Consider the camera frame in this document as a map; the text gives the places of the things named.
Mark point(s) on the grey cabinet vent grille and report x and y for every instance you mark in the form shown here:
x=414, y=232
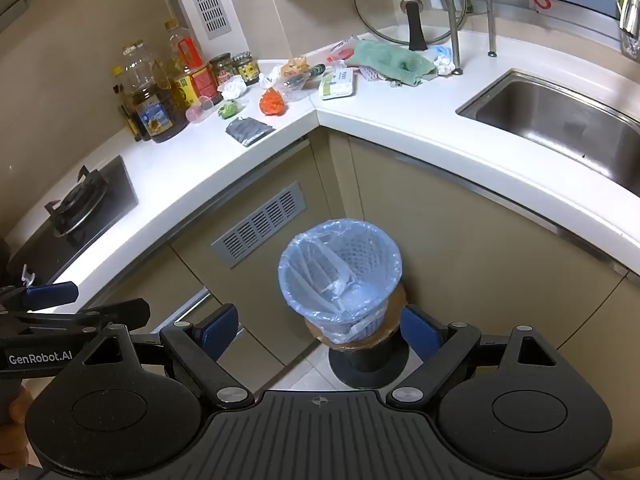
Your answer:
x=257, y=225

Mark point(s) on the red label pickle jar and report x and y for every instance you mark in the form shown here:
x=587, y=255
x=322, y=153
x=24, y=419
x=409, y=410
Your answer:
x=223, y=72

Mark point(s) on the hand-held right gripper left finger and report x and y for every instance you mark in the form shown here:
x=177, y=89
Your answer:
x=220, y=330

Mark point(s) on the dark grey packet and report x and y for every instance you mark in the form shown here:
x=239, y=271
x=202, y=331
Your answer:
x=250, y=131

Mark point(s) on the steel dish rack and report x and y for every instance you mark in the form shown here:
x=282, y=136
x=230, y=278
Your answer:
x=454, y=20

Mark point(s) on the checked lid sauce jar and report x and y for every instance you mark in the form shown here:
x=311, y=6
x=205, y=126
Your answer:
x=246, y=70

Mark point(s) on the blue label oil bottle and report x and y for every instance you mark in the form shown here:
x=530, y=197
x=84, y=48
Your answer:
x=155, y=115

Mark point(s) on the black round stool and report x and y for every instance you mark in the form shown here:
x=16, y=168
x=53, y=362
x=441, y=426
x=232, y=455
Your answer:
x=365, y=365

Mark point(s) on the green cloth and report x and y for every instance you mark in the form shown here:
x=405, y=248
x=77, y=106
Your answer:
x=395, y=60

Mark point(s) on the bin with blue liner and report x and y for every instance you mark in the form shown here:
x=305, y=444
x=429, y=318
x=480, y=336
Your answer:
x=350, y=305

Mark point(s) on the clear bottle green label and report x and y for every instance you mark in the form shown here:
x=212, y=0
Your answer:
x=300, y=82

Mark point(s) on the crumpled white paper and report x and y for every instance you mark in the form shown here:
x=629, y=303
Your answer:
x=232, y=90

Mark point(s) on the metal utensil holder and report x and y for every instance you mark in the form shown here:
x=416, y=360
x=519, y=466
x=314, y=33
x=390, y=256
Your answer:
x=630, y=20

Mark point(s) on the glass pot lid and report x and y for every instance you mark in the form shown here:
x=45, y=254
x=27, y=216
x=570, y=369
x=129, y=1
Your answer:
x=385, y=0

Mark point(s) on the small clear pink box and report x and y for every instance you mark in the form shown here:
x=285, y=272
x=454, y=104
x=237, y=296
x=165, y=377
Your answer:
x=197, y=111

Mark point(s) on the black gas stove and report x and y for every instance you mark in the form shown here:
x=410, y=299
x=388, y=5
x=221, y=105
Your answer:
x=100, y=200

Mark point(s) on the green candy wrapper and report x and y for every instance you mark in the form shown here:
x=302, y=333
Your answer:
x=229, y=110

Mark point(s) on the person's left hand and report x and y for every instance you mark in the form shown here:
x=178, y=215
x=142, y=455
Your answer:
x=16, y=410

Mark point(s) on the orange mesh wad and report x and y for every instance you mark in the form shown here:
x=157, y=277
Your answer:
x=272, y=102

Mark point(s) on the crumpled clear white wrapper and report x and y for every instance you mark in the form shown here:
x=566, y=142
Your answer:
x=267, y=79

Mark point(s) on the steel sink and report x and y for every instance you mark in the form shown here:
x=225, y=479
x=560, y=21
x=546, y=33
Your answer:
x=550, y=115

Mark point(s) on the beige base cabinet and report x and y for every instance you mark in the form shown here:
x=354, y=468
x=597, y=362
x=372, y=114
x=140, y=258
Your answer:
x=450, y=240

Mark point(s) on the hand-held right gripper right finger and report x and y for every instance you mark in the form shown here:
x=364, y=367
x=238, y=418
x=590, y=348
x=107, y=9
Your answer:
x=420, y=332

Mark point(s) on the tan crumpled wrapper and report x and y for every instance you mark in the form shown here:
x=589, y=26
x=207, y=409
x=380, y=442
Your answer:
x=294, y=65

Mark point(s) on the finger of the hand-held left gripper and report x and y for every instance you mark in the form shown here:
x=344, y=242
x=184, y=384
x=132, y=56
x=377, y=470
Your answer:
x=50, y=294
x=120, y=312

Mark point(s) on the blue crumpled glove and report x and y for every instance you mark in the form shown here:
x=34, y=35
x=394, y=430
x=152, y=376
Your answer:
x=442, y=51

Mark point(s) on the clear plastic box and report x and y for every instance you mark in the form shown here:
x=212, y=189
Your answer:
x=344, y=49

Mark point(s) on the brown cardboard disc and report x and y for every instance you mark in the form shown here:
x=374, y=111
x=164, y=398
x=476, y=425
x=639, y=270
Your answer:
x=386, y=332

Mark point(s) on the white green packet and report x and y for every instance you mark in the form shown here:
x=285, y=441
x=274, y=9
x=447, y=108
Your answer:
x=337, y=85

